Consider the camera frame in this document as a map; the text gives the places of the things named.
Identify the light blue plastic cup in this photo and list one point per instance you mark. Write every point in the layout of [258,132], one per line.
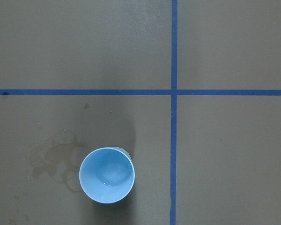
[107,175]

